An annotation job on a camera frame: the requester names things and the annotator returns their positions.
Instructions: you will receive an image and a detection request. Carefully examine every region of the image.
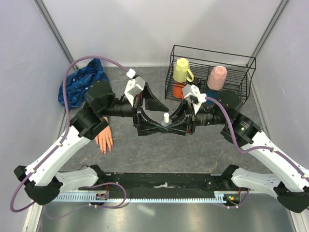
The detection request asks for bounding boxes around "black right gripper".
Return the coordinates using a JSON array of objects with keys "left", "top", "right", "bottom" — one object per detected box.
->
[{"left": 161, "top": 98, "right": 229, "bottom": 136}]

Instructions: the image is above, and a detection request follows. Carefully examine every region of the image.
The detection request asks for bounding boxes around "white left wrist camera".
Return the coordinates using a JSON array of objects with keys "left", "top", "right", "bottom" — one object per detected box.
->
[{"left": 124, "top": 69, "right": 145, "bottom": 106}]

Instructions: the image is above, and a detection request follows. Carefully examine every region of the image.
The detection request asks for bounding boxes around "white nail polish cap brush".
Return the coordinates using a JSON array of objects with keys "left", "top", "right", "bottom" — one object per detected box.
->
[{"left": 163, "top": 113, "right": 169, "bottom": 124}]

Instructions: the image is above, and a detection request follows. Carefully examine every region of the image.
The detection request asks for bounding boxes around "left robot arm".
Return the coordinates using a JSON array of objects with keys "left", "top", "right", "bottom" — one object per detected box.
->
[{"left": 14, "top": 79, "right": 169, "bottom": 205}]

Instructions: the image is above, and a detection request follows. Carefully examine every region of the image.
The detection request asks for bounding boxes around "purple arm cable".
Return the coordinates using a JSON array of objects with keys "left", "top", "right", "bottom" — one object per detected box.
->
[
  {"left": 9, "top": 56, "right": 131, "bottom": 213},
  {"left": 205, "top": 96, "right": 309, "bottom": 182}
]

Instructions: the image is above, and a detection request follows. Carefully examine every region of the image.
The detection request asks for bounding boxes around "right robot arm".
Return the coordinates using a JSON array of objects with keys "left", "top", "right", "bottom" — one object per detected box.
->
[{"left": 164, "top": 86, "right": 309, "bottom": 213}]

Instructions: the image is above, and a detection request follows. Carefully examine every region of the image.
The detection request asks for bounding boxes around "pink faceted mug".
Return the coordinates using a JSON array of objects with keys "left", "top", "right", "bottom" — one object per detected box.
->
[{"left": 207, "top": 66, "right": 227, "bottom": 91}]

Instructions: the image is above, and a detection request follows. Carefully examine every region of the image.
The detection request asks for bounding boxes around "blue mug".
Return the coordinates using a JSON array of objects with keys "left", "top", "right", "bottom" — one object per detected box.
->
[{"left": 205, "top": 88, "right": 219, "bottom": 105}]

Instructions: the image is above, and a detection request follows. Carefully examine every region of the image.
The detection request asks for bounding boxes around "mannequin hand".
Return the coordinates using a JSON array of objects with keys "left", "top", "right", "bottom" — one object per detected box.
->
[{"left": 95, "top": 117, "right": 113, "bottom": 155}]

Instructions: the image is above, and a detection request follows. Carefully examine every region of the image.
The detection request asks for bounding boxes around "orange mug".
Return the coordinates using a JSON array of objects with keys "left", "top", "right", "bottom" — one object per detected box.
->
[{"left": 172, "top": 82, "right": 186, "bottom": 99}]

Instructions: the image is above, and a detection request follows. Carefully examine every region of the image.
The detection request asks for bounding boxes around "light blue cable duct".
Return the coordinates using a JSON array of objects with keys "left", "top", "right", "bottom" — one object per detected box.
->
[{"left": 52, "top": 192, "right": 226, "bottom": 203}]

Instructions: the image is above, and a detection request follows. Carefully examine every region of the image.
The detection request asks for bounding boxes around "yellow faceted mug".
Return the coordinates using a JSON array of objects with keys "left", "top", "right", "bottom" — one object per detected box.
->
[{"left": 173, "top": 58, "right": 194, "bottom": 83}]

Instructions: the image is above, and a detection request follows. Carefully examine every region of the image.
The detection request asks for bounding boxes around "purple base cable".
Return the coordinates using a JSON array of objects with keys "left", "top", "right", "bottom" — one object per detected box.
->
[{"left": 44, "top": 181, "right": 127, "bottom": 220}]

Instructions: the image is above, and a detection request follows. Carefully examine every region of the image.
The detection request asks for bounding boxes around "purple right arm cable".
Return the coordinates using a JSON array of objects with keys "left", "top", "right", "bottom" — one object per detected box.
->
[{"left": 205, "top": 96, "right": 309, "bottom": 182}]

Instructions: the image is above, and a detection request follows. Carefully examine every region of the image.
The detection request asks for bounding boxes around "blue plaid shirt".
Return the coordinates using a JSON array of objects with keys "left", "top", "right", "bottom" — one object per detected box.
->
[{"left": 66, "top": 58, "right": 109, "bottom": 110}]

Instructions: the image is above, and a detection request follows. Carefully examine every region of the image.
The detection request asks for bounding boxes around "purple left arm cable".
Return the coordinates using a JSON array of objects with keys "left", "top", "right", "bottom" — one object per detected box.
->
[{"left": 9, "top": 56, "right": 131, "bottom": 213}]

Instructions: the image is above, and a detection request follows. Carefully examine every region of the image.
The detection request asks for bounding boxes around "black mug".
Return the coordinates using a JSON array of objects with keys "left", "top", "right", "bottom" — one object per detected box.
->
[{"left": 192, "top": 77, "right": 202, "bottom": 88}]

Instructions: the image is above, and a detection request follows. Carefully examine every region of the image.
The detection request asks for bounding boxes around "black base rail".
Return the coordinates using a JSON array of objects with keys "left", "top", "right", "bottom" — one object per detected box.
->
[{"left": 78, "top": 172, "right": 249, "bottom": 199}]

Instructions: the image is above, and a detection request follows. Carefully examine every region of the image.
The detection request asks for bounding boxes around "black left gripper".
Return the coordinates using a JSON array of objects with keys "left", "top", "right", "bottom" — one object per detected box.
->
[{"left": 101, "top": 83, "right": 169, "bottom": 135}]

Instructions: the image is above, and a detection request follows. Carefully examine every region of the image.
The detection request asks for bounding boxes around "black wire rack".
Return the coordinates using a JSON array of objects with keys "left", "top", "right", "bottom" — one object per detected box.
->
[{"left": 165, "top": 45, "right": 256, "bottom": 102}]

